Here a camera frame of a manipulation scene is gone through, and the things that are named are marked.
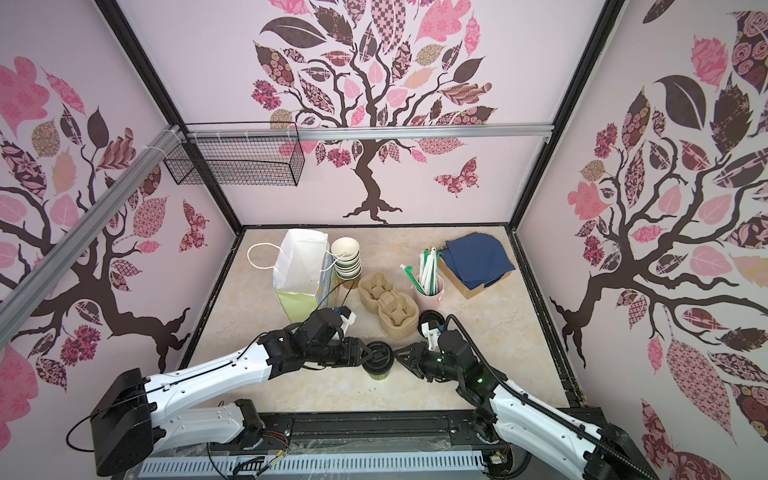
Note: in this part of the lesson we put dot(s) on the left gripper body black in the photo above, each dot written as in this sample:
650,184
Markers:
336,354

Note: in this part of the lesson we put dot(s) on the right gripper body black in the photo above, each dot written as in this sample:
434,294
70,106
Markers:
429,364

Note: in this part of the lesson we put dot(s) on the paper gift bag with handles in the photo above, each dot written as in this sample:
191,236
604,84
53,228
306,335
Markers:
302,272

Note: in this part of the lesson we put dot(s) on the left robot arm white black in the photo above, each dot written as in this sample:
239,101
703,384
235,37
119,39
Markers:
135,412

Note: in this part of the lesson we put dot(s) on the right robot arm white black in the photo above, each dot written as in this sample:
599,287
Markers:
504,412

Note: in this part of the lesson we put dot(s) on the black coffee lid stack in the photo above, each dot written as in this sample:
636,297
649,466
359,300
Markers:
430,320

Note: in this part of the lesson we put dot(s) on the pink bucket straw holder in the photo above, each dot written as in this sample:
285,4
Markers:
431,298

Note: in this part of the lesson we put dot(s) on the brown pulp cup carrier stack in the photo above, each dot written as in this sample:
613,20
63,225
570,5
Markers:
398,313

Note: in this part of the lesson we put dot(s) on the stack of paper cups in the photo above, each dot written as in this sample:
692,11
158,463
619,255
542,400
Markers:
347,265

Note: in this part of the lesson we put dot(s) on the green wrapped straw leaning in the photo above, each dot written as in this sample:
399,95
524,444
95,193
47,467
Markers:
415,281

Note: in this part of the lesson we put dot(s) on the dark blue napkins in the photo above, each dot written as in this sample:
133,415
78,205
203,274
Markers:
476,260

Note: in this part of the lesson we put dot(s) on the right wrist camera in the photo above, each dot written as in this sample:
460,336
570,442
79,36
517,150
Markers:
431,333

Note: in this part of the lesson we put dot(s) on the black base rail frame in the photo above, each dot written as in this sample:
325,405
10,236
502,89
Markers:
237,429

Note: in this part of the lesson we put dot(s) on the white slotted cable duct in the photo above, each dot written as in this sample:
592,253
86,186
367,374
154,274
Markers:
314,466

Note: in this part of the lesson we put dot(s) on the black wire basket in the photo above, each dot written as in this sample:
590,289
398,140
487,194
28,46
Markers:
260,153

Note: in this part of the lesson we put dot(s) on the aluminium rail left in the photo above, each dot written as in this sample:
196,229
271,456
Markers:
19,305

